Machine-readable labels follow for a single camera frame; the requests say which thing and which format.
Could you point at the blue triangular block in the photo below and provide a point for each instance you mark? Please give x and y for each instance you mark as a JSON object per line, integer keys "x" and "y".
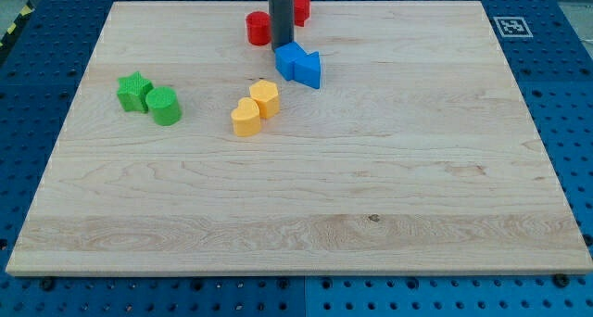
{"x": 308, "y": 70}

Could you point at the blue cube block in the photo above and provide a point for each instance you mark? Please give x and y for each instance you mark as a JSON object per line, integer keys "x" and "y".
{"x": 285, "y": 58}

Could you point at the light wooden board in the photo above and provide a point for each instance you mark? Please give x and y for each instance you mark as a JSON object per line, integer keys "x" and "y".
{"x": 416, "y": 156}

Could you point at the yellow heart block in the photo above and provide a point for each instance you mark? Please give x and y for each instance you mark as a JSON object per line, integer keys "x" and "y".
{"x": 245, "y": 118}

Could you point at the yellow hexagon block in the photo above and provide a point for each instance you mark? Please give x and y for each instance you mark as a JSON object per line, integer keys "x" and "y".
{"x": 266, "y": 95}

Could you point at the red cylinder block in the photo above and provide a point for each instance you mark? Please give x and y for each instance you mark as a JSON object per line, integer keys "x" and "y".
{"x": 258, "y": 28}

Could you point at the green cylinder block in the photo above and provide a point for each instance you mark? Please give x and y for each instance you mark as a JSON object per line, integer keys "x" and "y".
{"x": 163, "y": 104}

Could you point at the red angular block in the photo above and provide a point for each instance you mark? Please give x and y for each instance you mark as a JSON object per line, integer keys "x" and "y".
{"x": 301, "y": 12}

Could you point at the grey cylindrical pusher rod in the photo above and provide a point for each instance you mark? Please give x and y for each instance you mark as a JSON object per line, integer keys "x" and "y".
{"x": 282, "y": 22}

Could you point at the green star block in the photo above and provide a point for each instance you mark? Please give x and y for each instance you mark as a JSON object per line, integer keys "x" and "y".
{"x": 132, "y": 92}

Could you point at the white fiducial marker tag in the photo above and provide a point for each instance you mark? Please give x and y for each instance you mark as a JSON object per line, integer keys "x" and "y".
{"x": 512, "y": 27}

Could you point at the black bolt left front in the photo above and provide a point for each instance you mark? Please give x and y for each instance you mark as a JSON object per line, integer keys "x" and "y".
{"x": 47, "y": 284}

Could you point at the black bolt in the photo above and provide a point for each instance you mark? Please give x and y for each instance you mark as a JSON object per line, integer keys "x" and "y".
{"x": 47, "y": 284}
{"x": 561, "y": 280}

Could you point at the black bolt right front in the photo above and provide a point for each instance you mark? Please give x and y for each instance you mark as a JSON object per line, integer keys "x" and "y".
{"x": 561, "y": 280}

